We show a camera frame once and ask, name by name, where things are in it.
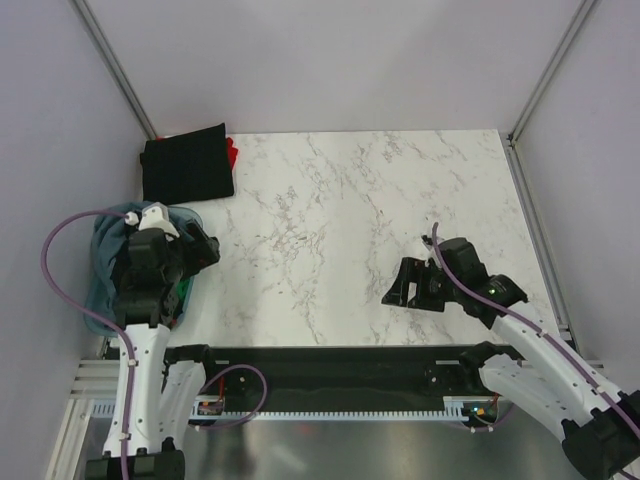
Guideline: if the white slotted cable duct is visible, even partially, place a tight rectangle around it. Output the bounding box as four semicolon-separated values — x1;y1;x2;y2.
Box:
92;395;499;422

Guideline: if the aluminium frame post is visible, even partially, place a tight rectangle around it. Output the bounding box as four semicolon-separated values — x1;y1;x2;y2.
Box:
507;0;601;146
70;0;157;140

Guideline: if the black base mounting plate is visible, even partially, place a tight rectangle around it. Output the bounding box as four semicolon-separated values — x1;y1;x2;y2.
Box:
160;344;518;414

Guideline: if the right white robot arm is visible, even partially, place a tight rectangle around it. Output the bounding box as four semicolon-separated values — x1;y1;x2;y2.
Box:
382;257;639;479

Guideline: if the folded red t shirt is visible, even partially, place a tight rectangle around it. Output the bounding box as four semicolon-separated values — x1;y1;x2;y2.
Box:
226;137;239;169

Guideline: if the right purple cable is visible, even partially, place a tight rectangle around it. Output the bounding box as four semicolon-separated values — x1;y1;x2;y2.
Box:
431;221;640;480

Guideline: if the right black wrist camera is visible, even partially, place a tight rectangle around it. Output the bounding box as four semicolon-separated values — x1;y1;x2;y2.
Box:
421;235;489;288

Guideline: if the grey blue t shirt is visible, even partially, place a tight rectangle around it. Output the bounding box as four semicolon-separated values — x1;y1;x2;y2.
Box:
90;201;203;304

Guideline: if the blue plastic laundry basket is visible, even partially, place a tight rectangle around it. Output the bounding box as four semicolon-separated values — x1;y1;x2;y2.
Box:
83;201;202;337

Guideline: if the left aluminium frame post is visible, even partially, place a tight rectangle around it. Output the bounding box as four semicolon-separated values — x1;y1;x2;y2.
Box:
70;0;157;140

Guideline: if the purple cable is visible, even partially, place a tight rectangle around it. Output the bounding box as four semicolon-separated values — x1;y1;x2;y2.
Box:
39;210;137;480
431;221;640;480

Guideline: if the black t shirt with logo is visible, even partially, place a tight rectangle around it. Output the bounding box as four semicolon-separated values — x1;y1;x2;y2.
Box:
139;123;235;205

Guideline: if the right aluminium frame post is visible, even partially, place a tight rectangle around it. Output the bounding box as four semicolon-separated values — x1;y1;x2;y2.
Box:
507;0;601;146

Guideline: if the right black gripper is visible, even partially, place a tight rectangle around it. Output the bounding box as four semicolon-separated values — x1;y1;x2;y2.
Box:
381;256;463;313

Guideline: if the green garment in basket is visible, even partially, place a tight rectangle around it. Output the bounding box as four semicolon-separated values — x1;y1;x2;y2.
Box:
176;278;193;302

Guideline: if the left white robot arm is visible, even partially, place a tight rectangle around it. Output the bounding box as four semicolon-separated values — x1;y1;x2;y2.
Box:
84;220;220;479

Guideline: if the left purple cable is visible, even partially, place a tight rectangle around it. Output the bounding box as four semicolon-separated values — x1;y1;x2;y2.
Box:
39;210;137;480

